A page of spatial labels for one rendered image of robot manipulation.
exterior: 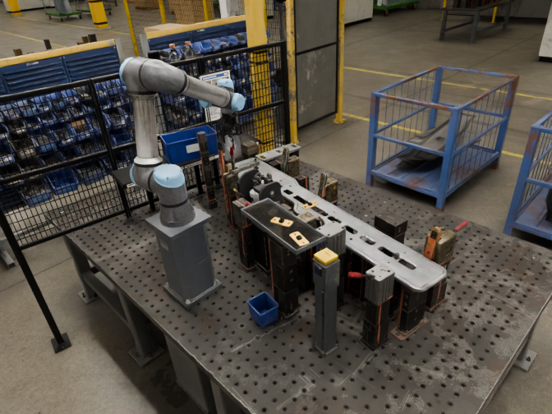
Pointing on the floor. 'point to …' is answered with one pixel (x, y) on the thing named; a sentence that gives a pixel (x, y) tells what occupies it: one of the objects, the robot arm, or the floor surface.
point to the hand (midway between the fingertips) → (231, 147)
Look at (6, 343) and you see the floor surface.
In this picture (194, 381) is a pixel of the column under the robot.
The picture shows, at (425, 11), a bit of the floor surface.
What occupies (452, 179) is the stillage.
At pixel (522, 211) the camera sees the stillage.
